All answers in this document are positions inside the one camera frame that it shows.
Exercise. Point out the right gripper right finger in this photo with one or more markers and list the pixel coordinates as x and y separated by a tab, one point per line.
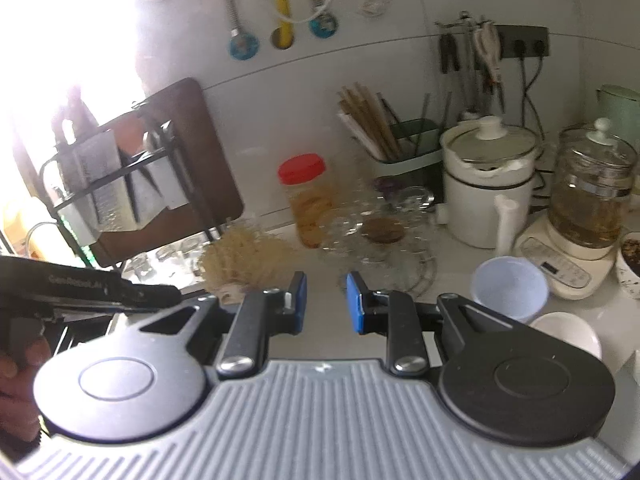
392	314

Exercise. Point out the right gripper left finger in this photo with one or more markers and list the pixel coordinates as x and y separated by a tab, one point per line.
263	313

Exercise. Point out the blue plastic bowl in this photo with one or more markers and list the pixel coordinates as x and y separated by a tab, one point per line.
511	286

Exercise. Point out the white plastic bowl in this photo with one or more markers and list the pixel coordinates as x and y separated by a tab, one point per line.
571	329

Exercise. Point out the person left hand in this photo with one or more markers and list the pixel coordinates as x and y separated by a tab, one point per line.
19	414

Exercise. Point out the bowl with garlic and noodles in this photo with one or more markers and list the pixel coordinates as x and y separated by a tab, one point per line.
230	293

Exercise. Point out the dried noodle bundle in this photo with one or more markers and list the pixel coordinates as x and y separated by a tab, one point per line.
246	256

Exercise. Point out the dark wooden cutting board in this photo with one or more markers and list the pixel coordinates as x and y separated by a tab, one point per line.
183	103

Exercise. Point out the black dish rack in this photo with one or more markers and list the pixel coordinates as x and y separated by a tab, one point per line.
114	177

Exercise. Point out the red lid plastic jar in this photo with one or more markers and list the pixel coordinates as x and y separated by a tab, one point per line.
309	194

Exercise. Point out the chopstick holder with chopsticks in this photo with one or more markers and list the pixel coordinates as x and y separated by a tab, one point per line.
407	151

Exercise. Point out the white electric cooking pot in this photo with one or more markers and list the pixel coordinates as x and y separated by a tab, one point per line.
489	170

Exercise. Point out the white kettle base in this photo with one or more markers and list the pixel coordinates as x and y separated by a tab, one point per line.
573	272

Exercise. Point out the glass health kettle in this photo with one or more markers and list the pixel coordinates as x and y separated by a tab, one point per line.
592	180

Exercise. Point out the bowl of dark tea leaves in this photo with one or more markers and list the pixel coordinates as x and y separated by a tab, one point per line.
628	264

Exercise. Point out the hanging utensils on hook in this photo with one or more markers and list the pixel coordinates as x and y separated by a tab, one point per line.
471	48

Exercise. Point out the mint green electric kettle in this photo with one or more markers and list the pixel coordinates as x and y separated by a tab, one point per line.
622	108

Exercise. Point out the wire basket with glassware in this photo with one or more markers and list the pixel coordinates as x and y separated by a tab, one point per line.
390	243

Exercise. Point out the wall power outlet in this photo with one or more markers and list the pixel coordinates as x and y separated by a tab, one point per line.
523	41

